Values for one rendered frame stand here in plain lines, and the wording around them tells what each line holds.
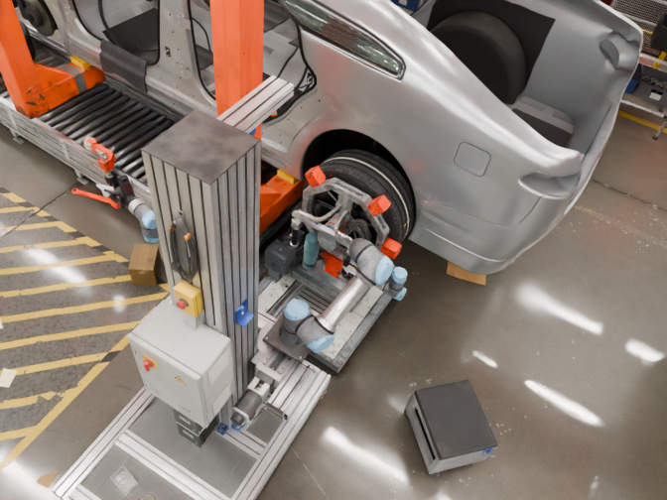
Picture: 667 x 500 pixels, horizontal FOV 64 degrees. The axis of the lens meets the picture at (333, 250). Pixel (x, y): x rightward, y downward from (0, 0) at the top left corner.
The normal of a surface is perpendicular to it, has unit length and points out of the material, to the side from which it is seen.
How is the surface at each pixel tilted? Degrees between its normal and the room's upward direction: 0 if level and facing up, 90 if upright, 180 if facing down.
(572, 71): 90
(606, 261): 0
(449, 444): 0
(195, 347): 0
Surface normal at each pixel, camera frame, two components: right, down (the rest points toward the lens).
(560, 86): -0.54, 0.60
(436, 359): 0.11, -0.64
